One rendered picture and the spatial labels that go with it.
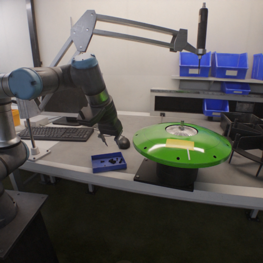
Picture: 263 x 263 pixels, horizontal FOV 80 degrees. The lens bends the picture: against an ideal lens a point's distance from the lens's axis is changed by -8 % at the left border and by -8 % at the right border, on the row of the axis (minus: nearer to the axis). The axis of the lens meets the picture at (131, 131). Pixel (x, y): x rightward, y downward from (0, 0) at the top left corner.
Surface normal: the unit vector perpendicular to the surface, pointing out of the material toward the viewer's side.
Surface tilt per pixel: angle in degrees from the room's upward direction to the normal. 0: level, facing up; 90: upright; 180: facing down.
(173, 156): 25
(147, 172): 0
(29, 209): 0
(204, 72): 99
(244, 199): 90
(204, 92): 90
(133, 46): 90
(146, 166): 0
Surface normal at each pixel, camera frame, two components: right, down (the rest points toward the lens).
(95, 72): 0.77, 0.35
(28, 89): -0.05, 0.36
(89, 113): -0.19, -0.68
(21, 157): 0.99, 0.07
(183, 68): -0.26, 0.50
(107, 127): -0.36, 0.69
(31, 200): 0.00, -0.93
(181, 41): 0.18, 0.36
